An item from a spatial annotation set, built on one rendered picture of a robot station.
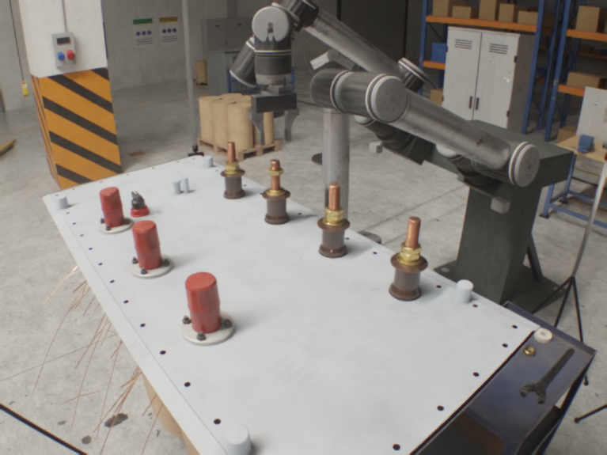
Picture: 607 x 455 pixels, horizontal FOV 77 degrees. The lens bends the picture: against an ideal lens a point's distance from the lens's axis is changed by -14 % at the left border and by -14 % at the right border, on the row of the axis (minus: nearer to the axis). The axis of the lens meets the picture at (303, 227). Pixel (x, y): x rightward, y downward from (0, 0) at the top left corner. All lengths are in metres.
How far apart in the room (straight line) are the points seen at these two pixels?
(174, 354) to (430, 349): 0.55
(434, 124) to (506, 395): 0.97
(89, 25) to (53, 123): 1.33
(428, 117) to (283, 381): 1.00
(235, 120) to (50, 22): 2.77
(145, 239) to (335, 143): 0.77
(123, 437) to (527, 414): 2.01
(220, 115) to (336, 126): 5.10
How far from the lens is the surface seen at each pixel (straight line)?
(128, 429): 2.66
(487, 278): 3.50
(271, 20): 1.26
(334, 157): 1.60
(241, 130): 6.31
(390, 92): 1.37
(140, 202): 1.58
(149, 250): 1.21
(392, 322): 1.03
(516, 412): 1.59
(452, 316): 1.08
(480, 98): 5.91
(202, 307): 0.94
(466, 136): 1.70
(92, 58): 6.10
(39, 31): 5.98
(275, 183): 1.40
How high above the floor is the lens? 2.01
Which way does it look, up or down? 27 degrees down
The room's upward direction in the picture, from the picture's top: straight up
